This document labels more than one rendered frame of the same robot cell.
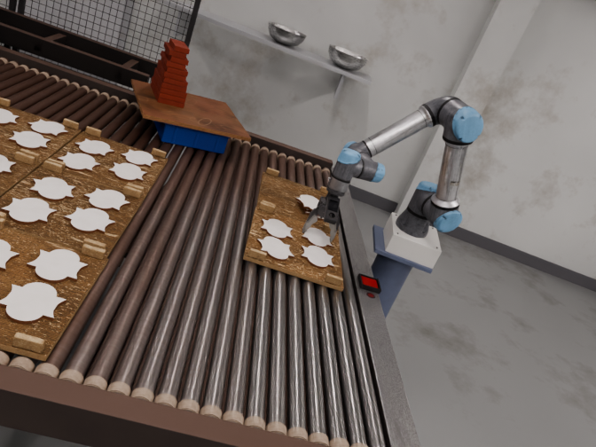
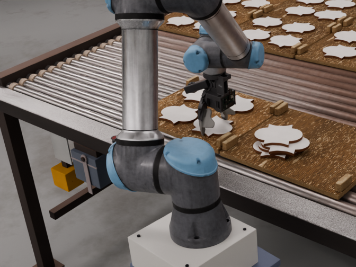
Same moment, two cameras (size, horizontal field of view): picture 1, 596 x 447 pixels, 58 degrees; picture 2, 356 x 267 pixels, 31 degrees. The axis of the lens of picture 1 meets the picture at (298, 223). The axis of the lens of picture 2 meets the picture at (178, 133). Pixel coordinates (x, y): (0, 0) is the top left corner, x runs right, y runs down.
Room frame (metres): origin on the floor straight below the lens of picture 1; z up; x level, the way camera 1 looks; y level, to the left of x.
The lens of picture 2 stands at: (3.31, -1.21, 1.92)
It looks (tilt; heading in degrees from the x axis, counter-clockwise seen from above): 29 degrees down; 146
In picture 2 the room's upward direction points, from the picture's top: 7 degrees counter-clockwise
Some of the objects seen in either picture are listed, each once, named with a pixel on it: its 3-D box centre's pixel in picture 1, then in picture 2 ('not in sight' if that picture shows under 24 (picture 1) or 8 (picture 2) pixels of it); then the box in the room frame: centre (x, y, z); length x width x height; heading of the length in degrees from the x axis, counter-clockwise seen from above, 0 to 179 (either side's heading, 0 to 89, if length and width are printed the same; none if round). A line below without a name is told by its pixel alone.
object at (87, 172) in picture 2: not in sight; (94, 165); (1.52, -0.36, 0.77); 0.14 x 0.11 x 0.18; 10
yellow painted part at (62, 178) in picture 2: not in sight; (63, 158); (1.34, -0.39, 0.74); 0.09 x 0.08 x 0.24; 10
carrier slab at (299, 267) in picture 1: (295, 245); (207, 113); (1.77, -0.02, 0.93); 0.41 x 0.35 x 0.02; 8
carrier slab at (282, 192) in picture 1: (298, 201); (309, 148); (2.18, 0.03, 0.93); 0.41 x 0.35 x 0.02; 9
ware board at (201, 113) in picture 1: (189, 109); not in sight; (2.51, 0.69, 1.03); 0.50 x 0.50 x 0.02; 31
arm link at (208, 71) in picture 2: (337, 184); (214, 64); (1.90, -0.08, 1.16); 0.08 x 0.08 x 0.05
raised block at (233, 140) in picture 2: not in sight; (230, 142); (2.00, -0.13, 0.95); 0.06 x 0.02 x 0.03; 99
